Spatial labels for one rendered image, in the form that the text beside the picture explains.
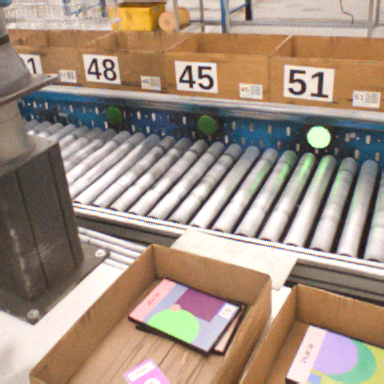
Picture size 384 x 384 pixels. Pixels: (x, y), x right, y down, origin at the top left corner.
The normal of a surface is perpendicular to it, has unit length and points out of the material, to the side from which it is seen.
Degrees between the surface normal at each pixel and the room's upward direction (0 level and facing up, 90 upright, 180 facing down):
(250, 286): 90
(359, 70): 90
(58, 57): 91
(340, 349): 0
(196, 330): 0
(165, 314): 0
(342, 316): 89
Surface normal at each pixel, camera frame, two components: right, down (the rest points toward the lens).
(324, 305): -0.48, 0.41
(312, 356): -0.07, -0.90
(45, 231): 0.87, 0.15
